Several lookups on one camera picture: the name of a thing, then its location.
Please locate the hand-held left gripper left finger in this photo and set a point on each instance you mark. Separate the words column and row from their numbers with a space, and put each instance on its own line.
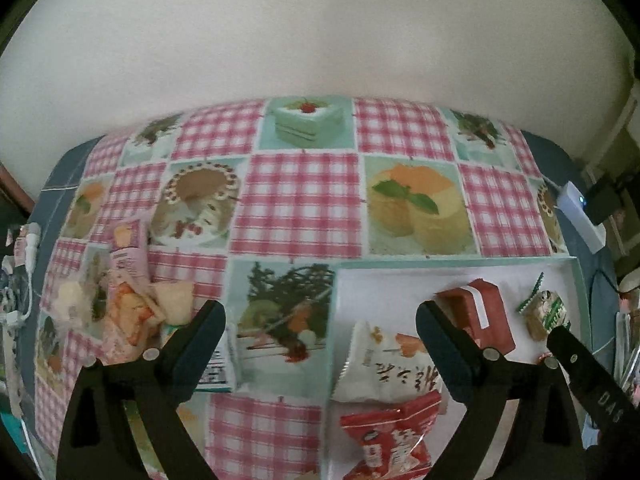
column 207, row 340

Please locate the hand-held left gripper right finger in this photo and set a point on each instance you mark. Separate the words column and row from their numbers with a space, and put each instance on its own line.
column 440, row 345

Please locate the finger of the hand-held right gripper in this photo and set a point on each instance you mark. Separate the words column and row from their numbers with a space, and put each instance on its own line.
column 570, row 355

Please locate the green white drink carton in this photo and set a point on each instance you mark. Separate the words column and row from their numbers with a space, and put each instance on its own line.
column 222, row 370

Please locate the green white biscuit packet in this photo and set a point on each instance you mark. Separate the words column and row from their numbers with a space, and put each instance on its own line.
column 542, row 310

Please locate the white snack packet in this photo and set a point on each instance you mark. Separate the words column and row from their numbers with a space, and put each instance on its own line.
column 390, row 370

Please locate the dark red box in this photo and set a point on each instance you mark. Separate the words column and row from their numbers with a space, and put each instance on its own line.
column 492, row 310

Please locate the teal shallow box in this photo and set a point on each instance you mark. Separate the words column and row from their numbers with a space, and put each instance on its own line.
column 380, row 295

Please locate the purple cake roll packet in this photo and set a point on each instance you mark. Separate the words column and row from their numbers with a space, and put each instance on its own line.
column 130, row 265

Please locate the red snack packet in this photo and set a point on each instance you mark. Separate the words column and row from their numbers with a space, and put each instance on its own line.
column 385, row 440

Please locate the clear packet pale pastries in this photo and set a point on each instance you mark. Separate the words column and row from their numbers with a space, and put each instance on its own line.
column 175, row 302

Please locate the orange cake roll packet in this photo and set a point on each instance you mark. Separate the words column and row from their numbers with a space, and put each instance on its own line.
column 130, row 310

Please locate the white power bank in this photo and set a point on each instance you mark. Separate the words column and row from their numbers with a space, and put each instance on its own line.
column 580, row 215

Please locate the clear bag white bun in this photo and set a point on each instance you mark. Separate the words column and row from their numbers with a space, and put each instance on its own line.
column 70, row 300

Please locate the black box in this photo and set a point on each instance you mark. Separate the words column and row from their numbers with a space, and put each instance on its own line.
column 602, row 200

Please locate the pink board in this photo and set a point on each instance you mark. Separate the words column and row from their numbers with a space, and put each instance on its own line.
column 12, row 190

